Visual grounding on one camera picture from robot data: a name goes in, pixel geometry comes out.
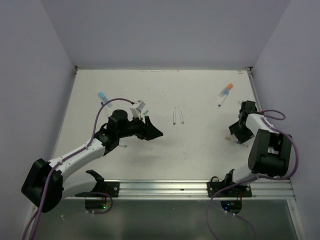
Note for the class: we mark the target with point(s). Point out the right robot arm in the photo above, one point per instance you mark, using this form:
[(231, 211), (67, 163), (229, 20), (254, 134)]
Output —
[(270, 153)]

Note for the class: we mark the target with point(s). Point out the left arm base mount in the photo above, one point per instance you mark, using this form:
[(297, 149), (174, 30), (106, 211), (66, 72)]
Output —
[(99, 198)]

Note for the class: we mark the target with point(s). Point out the aluminium rail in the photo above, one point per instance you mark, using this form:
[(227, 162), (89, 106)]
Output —
[(170, 189)]

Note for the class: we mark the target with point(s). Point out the green capped pen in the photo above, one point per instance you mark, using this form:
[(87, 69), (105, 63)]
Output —
[(180, 115)]

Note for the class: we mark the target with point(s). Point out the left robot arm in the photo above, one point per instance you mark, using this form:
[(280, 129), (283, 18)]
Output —
[(47, 182)]

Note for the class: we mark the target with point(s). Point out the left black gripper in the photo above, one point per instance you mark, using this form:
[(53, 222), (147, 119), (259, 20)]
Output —
[(146, 131)]

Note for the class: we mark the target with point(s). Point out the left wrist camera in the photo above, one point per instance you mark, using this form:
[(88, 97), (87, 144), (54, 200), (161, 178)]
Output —
[(136, 109)]

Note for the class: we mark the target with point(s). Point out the orange highlighter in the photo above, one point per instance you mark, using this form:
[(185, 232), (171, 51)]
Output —
[(226, 90)]

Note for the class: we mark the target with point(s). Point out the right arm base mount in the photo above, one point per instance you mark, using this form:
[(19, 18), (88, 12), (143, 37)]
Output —
[(226, 191)]

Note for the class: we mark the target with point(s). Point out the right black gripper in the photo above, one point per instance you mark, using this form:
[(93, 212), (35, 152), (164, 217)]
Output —
[(241, 136)]

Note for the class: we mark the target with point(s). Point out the light blue highlighter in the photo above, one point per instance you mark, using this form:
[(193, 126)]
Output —
[(102, 97)]

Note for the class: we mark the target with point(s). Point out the grey capped pen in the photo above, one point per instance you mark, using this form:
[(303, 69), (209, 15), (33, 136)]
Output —
[(174, 116)]

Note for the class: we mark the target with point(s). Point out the blue pen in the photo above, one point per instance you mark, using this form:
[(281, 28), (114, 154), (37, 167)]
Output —
[(223, 99)]

